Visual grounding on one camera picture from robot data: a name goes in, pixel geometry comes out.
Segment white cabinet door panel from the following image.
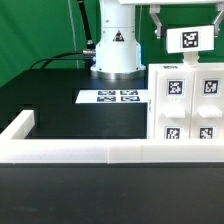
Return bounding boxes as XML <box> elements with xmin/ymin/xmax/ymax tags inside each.
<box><xmin>190</xmin><ymin>71</ymin><xmax>224</xmax><ymax>139</ymax></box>

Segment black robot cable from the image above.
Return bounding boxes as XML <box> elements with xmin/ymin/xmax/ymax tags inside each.
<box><xmin>29</xmin><ymin>0</ymin><xmax>98</xmax><ymax>70</ymax></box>

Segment thin white cable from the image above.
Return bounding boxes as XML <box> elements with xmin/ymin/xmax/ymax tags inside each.
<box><xmin>67</xmin><ymin>0</ymin><xmax>80</xmax><ymax>70</ymax></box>

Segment white cabinet body box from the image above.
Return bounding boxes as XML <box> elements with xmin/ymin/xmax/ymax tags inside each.
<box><xmin>147</xmin><ymin>60</ymin><xmax>224</xmax><ymax>140</ymax></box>

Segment white cabinet top block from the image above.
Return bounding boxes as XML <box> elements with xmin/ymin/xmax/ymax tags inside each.
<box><xmin>166</xmin><ymin>25</ymin><xmax>214</xmax><ymax>53</ymax></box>

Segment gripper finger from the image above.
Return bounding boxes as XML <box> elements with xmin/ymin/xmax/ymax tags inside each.
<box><xmin>213</xmin><ymin>8</ymin><xmax>224</xmax><ymax>37</ymax></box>
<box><xmin>149</xmin><ymin>4</ymin><xmax>167</xmax><ymax>39</ymax></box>

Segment white U-shaped obstacle wall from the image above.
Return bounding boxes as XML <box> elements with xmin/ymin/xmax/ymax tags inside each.
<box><xmin>0</xmin><ymin>110</ymin><xmax>224</xmax><ymax>164</ymax></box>

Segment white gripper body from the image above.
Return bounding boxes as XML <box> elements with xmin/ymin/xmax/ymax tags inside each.
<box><xmin>118</xmin><ymin>0</ymin><xmax>224</xmax><ymax>5</ymax></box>

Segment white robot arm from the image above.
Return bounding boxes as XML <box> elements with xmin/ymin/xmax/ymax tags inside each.
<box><xmin>91</xmin><ymin>0</ymin><xmax>224</xmax><ymax>80</ymax></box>

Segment white base tag plate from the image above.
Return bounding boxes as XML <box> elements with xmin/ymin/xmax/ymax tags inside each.
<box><xmin>75</xmin><ymin>89</ymin><xmax>149</xmax><ymax>104</ymax></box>

